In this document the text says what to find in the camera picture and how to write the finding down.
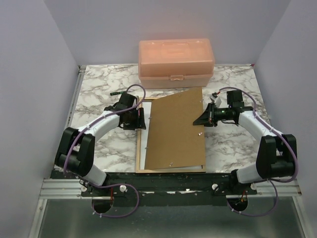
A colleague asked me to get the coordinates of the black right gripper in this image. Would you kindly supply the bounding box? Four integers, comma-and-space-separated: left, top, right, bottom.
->
193, 102, 232, 127

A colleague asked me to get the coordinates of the glossy photo print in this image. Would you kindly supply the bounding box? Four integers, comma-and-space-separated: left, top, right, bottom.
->
136, 98, 206, 174

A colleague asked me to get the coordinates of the brown cardboard backing sheet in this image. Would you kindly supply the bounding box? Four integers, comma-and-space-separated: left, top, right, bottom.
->
145, 87, 206, 170

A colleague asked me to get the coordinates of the rectangular picture frame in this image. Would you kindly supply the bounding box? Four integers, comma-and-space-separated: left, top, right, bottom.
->
135, 97, 206, 174

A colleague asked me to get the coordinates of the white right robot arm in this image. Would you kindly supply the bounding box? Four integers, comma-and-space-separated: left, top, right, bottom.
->
193, 87, 298, 194

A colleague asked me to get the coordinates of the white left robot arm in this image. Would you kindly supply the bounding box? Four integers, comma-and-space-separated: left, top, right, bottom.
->
54, 92, 146, 196

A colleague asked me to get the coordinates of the small green black screwdriver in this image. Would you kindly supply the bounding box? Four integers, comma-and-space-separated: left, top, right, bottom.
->
110, 91, 125, 96

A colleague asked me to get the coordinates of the orange translucent plastic toolbox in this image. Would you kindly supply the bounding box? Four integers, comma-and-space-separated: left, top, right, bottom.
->
138, 38, 215, 89

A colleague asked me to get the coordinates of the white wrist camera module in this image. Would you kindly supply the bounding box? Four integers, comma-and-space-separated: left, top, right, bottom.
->
210, 92, 222, 108

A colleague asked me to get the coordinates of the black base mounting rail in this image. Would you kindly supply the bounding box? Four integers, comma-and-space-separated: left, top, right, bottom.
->
49, 171, 258, 208

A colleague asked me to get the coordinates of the aluminium extrusion frame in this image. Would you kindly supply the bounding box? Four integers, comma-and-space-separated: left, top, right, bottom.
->
29, 64, 305, 238

